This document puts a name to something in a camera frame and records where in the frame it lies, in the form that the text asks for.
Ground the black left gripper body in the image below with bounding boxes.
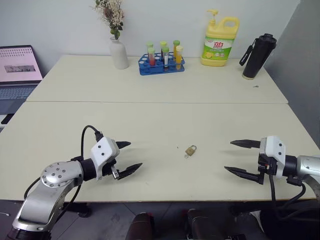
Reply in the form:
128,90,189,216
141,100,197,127
101,140,122,180

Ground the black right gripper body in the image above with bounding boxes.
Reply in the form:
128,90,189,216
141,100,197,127
257,149,278,177

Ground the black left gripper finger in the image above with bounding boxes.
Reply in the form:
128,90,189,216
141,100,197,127
116,141,132,151
116,162,143,181

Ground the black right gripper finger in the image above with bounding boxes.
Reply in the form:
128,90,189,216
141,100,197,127
223,166,265,186
229,139,262,150

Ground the small brass padlock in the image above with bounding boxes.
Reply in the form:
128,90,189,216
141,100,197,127
184,144,198,157

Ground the dark reddish rounded shape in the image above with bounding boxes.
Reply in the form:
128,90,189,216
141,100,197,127
124,211,155,240

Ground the dark grey rounded shape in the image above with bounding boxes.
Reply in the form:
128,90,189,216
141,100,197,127
186,208,227,240

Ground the blue test tube rack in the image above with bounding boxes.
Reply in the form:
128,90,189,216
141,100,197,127
137,51,186,76

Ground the green-capped tube with red liquid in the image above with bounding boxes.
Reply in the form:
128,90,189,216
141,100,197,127
147,47,157,67

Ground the white ceramic vase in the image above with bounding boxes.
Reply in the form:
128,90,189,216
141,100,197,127
110,36,130,70

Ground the green-capped tube with white label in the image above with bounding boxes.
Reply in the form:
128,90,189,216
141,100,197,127
161,46,170,72

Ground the yellow dish soap pump bottle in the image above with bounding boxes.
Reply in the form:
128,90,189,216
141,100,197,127
200,9,241,67

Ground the yellow-capped tube with orange liquid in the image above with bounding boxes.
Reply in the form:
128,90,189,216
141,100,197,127
175,45,185,71

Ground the green-capped tube with orange liquid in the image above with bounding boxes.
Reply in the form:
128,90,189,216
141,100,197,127
172,39,181,58

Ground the black flat device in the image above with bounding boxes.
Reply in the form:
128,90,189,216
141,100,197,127
0,113,16,126

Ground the grey open laptop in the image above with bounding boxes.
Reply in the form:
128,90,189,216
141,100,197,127
0,44,44,116

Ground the dried flower bouquet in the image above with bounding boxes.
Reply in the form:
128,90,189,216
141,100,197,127
92,0,125,40

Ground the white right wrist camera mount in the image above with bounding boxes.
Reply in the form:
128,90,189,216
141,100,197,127
259,135,287,180

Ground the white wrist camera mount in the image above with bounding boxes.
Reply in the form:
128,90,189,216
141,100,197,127
90,136,119,181
259,135,287,180

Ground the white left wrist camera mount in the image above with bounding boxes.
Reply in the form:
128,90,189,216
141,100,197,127
90,136,119,181

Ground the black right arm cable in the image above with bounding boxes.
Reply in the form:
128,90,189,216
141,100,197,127
267,172,307,218

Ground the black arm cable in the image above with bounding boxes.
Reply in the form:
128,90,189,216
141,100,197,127
23,125,104,221
267,172,307,218

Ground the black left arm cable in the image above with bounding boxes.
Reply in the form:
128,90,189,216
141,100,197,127
23,125,104,221

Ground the black table frame foot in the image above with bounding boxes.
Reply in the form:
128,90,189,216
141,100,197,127
63,201,92,218

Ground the black thermos with strap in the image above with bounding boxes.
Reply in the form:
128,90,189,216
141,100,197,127
239,33,278,81

